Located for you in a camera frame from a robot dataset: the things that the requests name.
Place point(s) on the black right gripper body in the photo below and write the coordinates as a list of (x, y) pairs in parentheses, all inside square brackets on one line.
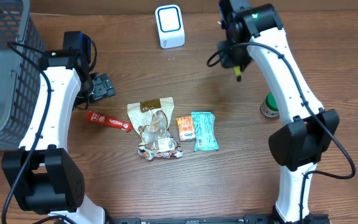
[(232, 59)]

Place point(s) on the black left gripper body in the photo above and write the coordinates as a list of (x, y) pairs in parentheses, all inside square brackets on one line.
[(102, 87)]

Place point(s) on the yellow highlighter pen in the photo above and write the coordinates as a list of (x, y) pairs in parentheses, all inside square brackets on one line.
[(238, 73)]

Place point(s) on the red snack bar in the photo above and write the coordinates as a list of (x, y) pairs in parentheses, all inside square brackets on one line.
[(109, 121)]

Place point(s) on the clear brown snack bag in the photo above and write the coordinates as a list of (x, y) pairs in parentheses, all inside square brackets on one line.
[(151, 121)]

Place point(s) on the green lid Knorr jar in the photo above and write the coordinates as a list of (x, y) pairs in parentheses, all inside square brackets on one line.
[(268, 106)]

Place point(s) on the teal tissue packet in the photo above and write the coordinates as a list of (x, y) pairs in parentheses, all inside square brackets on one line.
[(204, 129)]

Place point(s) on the orange snack packet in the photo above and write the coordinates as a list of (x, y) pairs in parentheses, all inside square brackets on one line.
[(186, 128)]

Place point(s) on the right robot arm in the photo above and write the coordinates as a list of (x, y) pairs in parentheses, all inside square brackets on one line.
[(256, 34)]

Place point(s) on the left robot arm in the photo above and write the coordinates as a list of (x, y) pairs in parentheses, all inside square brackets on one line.
[(42, 175)]

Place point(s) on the white barcode scanner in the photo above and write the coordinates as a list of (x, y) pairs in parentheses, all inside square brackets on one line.
[(170, 26)]

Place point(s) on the grey plastic mesh basket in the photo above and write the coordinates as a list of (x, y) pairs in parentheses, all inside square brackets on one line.
[(19, 80)]

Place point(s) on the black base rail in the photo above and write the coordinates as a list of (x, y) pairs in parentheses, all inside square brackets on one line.
[(246, 219)]

